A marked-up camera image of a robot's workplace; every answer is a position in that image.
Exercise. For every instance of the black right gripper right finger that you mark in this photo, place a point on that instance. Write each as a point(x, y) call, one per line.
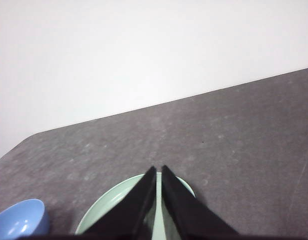
point(188, 215)

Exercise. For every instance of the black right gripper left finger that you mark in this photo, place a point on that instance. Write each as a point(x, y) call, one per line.
point(128, 215)

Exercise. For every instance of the green plate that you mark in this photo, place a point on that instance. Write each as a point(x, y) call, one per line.
point(111, 200)

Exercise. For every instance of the blue bowl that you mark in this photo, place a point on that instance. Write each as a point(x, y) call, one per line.
point(18, 217)

